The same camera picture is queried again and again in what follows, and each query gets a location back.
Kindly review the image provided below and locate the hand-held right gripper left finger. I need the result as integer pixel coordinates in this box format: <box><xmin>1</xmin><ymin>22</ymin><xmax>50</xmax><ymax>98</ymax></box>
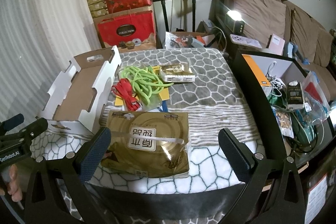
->
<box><xmin>24</xmin><ymin>127</ymin><xmax>113</xmax><ymax>224</ymax></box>

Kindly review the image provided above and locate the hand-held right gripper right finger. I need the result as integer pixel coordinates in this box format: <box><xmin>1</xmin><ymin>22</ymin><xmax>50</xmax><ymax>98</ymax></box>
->
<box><xmin>218</xmin><ymin>128</ymin><xmax>307</xmax><ymax>224</ymax></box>

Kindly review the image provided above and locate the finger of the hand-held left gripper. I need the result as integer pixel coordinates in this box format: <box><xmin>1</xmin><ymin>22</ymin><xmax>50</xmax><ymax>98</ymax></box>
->
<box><xmin>0</xmin><ymin>118</ymin><xmax>48</xmax><ymax>147</ymax></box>
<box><xmin>0</xmin><ymin>114</ymin><xmax>25</xmax><ymax>135</ymax></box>

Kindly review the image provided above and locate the large gold tissue pack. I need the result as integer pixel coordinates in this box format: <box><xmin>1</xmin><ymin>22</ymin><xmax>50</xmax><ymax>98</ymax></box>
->
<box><xmin>99</xmin><ymin>110</ymin><xmax>190</xmax><ymax>178</ymax></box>

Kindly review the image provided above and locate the white cardboard box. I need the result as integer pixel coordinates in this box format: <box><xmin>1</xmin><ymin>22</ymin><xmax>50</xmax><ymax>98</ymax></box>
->
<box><xmin>35</xmin><ymin>46</ymin><xmax>122</xmax><ymax>135</ymax></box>

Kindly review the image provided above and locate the red cable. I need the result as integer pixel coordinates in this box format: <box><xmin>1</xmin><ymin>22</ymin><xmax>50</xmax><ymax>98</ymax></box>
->
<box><xmin>112</xmin><ymin>78</ymin><xmax>143</xmax><ymax>111</ymax></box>

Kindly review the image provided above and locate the yellow card clear package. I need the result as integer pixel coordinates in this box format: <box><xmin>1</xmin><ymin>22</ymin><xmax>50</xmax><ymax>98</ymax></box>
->
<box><xmin>143</xmin><ymin>67</ymin><xmax>170</xmax><ymax>112</ymax></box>

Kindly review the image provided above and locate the green cable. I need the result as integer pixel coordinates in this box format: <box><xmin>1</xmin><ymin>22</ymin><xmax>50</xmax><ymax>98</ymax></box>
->
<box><xmin>119</xmin><ymin>65</ymin><xmax>174</xmax><ymax>106</ymax></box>

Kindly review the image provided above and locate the small gold tissue pack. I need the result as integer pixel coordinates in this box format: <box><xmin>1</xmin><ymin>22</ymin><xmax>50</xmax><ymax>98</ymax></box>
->
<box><xmin>159</xmin><ymin>63</ymin><xmax>196</xmax><ymax>83</ymax></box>

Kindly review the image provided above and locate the person's left hand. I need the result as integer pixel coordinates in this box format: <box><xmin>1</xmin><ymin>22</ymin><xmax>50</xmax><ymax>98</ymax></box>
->
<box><xmin>0</xmin><ymin>165</ymin><xmax>23</xmax><ymax>203</ymax></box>

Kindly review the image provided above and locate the clear snack bag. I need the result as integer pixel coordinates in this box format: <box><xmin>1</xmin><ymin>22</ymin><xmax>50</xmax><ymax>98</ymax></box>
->
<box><xmin>273</xmin><ymin>106</ymin><xmax>292</xmax><ymax>138</ymax></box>

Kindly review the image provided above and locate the grey white patterned blanket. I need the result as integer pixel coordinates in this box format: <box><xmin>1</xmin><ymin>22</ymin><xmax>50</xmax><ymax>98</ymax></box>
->
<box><xmin>26</xmin><ymin>48</ymin><xmax>265</xmax><ymax>224</ymax></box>

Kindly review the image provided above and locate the black packet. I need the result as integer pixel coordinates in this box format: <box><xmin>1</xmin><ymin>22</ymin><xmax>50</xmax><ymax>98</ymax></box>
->
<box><xmin>286</xmin><ymin>81</ymin><xmax>305</xmax><ymax>109</ymax></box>

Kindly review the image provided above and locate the white box orange flap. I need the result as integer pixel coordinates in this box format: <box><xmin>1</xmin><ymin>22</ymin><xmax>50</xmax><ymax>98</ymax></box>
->
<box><xmin>241</xmin><ymin>54</ymin><xmax>307</xmax><ymax>88</ymax></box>

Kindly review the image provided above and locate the clear bag red content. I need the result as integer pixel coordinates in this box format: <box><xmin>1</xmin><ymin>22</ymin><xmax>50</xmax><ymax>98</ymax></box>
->
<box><xmin>302</xmin><ymin>72</ymin><xmax>330</xmax><ymax>119</ymax></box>

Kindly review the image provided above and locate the white smartphone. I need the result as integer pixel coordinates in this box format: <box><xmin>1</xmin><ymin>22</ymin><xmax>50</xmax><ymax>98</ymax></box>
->
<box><xmin>230</xmin><ymin>34</ymin><xmax>263</xmax><ymax>49</ymax></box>

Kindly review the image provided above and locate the pink box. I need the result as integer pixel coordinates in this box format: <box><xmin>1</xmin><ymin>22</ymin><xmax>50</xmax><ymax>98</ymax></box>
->
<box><xmin>268</xmin><ymin>34</ymin><xmax>285</xmax><ymax>55</ymax></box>

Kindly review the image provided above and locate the cardboard box of tools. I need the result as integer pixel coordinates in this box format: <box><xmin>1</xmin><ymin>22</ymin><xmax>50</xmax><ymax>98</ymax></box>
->
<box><xmin>165</xmin><ymin>31</ymin><xmax>210</xmax><ymax>50</ymax></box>

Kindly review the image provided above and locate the red brown gift box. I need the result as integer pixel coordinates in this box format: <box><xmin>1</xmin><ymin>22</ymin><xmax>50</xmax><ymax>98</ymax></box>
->
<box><xmin>97</xmin><ymin>10</ymin><xmax>157</xmax><ymax>50</ymax></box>

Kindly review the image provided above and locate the small glowing lamp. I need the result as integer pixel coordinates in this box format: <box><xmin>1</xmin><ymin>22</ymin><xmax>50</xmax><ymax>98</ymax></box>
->
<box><xmin>225</xmin><ymin>11</ymin><xmax>245</xmax><ymax>31</ymax></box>

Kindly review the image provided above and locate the black speaker stand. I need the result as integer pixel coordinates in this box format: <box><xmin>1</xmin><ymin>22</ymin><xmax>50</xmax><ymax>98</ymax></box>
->
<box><xmin>160</xmin><ymin>0</ymin><xmax>170</xmax><ymax>33</ymax></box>
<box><xmin>191</xmin><ymin>0</ymin><xmax>197</xmax><ymax>33</ymax></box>

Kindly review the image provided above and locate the large brown sofa cushion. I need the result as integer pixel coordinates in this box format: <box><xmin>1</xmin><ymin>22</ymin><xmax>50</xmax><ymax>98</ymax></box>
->
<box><xmin>232</xmin><ymin>0</ymin><xmax>286</xmax><ymax>42</ymax></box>

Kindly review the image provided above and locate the brown sofa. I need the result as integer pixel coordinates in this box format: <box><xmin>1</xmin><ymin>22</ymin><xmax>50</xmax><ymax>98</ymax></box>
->
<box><xmin>210</xmin><ymin>0</ymin><xmax>336</xmax><ymax>114</ymax></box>

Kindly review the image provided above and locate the white cable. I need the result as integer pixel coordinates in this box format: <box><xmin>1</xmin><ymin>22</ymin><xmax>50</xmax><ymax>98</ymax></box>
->
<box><xmin>265</xmin><ymin>61</ymin><xmax>286</xmax><ymax>98</ymax></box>

